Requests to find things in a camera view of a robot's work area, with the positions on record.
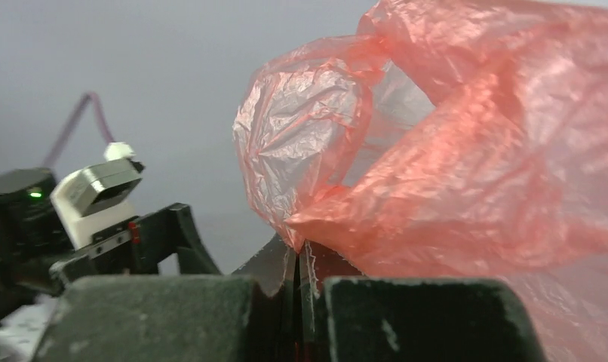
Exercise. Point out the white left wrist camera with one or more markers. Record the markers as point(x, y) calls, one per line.
point(94, 198)

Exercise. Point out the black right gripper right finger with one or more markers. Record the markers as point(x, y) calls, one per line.
point(347, 316)

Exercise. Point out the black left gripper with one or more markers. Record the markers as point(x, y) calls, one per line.
point(135, 246)

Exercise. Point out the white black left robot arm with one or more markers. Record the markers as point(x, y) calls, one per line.
point(29, 228)

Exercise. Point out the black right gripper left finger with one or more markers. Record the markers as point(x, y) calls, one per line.
point(244, 316)

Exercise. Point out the red plastic trash bag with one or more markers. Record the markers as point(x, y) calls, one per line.
point(448, 138)

